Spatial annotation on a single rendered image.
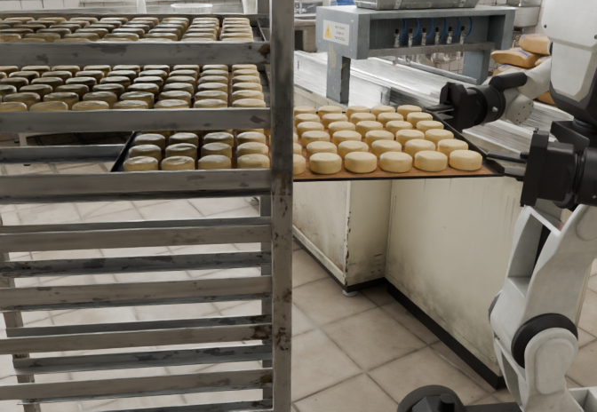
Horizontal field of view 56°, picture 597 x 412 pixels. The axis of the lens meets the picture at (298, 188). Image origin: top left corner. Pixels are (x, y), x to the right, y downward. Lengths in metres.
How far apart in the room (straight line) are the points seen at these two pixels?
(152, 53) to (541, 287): 0.88
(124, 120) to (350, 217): 1.55
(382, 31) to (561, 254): 1.26
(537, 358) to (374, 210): 1.17
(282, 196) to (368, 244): 1.57
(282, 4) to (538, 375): 0.93
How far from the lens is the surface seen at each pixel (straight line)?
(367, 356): 2.18
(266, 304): 1.43
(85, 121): 0.82
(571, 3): 1.15
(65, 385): 1.05
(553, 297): 1.29
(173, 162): 0.87
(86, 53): 0.80
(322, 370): 2.10
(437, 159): 0.91
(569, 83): 1.16
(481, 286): 1.98
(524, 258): 1.33
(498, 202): 1.84
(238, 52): 0.78
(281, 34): 0.75
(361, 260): 2.37
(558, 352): 1.31
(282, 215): 0.82
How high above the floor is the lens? 1.35
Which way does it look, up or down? 22 degrees down
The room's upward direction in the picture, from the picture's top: 1 degrees clockwise
